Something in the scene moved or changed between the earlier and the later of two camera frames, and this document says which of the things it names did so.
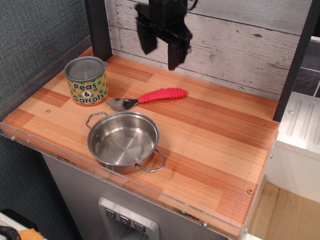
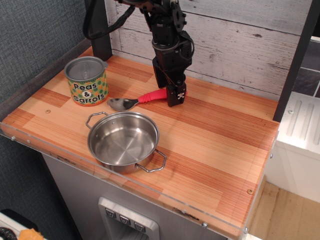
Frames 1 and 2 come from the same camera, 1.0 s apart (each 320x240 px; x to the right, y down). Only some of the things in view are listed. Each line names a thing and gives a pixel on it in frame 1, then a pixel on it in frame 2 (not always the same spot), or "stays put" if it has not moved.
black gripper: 165,19 to 172,60
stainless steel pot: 122,142 stays put
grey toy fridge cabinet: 102,210 stays put
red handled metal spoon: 123,104 stays put
